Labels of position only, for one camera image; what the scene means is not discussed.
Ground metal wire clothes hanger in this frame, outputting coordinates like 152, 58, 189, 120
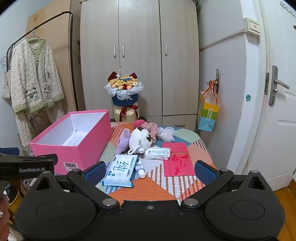
0, 54, 11, 69

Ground cream tote bag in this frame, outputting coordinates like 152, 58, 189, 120
2, 70, 12, 101

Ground printed paper sheet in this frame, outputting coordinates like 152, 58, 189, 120
63, 134, 86, 147

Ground black metal clothes rack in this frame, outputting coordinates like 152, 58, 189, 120
6, 10, 79, 112

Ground white door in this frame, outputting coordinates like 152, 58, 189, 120
240, 0, 296, 192

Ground yellow flower bouquet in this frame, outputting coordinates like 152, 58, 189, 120
104, 70, 144, 123

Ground white cat plush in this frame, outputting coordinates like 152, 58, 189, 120
128, 127, 153, 155

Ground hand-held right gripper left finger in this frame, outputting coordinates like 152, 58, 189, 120
25, 161, 121, 209

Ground silver door handle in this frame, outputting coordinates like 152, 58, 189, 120
269, 65, 290, 106

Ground black wall hook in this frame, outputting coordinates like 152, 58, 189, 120
214, 68, 221, 94

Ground small white wipes pack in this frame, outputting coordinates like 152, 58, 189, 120
144, 148, 171, 160

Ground white green knit cardigan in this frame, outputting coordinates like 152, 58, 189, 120
10, 37, 65, 114

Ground person's left hand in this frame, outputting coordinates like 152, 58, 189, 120
0, 197, 11, 233

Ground white sheer scrunchie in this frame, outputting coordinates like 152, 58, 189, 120
158, 127, 176, 142

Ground red envelope with figures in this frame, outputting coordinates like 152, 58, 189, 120
164, 152, 196, 177

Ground beige light switch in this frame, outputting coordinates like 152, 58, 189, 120
245, 17, 261, 37

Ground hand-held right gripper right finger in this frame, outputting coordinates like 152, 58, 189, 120
181, 160, 271, 208

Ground large white wipes pack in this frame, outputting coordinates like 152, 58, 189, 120
102, 154, 139, 188

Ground colourful paper gift bag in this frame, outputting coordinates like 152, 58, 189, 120
198, 89, 220, 132

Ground beige wooden wardrobe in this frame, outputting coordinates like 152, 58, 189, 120
80, 0, 200, 130

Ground pink floral scrunchie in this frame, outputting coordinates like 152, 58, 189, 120
142, 122, 158, 146

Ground plain red envelope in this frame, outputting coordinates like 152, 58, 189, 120
162, 142, 189, 154

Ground pink cardboard box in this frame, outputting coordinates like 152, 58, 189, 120
30, 110, 112, 175

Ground purple plush toy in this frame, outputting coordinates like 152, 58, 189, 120
115, 128, 132, 155

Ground person's yellow white top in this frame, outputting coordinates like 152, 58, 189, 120
9, 187, 23, 211

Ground light wooden board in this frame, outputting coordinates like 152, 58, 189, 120
26, 0, 81, 112

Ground white cream tube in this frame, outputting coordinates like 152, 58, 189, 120
135, 159, 146, 179

